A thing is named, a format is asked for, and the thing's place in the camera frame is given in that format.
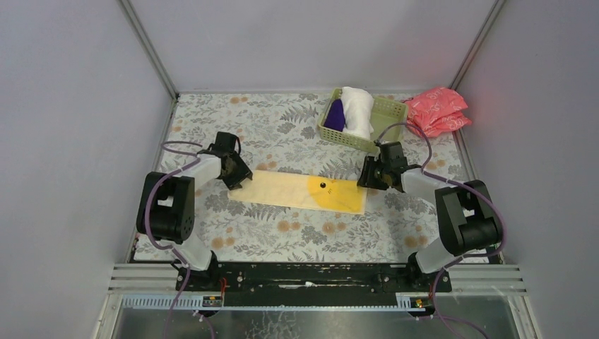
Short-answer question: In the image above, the yellow duck towel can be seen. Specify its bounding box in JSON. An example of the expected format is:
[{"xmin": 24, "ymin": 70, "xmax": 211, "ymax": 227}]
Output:
[{"xmin": 228, "ymin": 170, "xmax": 367, "ymax": 215}]

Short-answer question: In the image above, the purple microfibre towel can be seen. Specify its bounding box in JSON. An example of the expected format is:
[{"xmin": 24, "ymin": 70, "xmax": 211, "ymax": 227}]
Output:
[{"xmin": 322, "ymin": 99, "xmax": 345, "ymax": 132}]

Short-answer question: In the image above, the white towel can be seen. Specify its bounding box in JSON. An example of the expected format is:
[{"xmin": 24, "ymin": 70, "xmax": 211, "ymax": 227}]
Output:
[{"xmin": 340, "ymin": 86, "xmax": 374, "ymax": 140}]

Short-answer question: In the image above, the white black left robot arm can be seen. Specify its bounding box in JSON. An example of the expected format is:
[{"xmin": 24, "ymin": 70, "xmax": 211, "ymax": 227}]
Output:
[{"xmin": 136, "ymin": 131, "xmax": 253, "ymax": 272}]

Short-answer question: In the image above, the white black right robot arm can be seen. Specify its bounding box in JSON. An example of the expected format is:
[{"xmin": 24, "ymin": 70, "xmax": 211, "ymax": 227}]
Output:
[{"xmin": 357, "ymin": 142, "xmax": 504, "ymax": 275}]

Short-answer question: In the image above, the green perforated plastic basket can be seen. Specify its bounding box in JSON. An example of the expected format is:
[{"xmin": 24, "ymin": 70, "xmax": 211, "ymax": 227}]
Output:
[{"xmin": 317, "ymin": 88, "xmax": 409, "ymax": 153}]

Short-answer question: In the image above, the pink patterned plastic package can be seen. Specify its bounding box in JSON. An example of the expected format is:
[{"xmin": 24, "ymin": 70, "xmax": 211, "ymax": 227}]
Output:
[{"xmin": 404, "ymin": 87, "xmax": 472, "ymax": 138}]

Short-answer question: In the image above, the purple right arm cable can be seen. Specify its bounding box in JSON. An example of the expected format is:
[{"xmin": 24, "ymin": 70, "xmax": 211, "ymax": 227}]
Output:
[{"xmin": 374, "ymin": 121, "xmax": 509, "ymax": 339}]

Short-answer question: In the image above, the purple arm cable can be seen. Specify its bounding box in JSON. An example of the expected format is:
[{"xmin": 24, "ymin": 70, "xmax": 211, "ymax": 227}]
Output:
[
  {"xmin": 143, "ymin": 141, "xmax": 204, "ymax": 339},
  {"xmin": 374, "ymin": 121, "xmax": 509, "ymax": 339}
]

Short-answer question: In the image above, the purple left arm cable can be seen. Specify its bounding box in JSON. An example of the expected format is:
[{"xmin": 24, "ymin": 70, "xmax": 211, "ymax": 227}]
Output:
[{"xmin": 143, "ymin": 141, "xmax": 204, "ymax": 339}]

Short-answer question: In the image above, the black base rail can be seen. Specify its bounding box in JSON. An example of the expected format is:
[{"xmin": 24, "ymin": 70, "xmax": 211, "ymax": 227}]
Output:
[{"xmin": 175, "ymin": 261, "xmax": 452, "ymax": 307}]

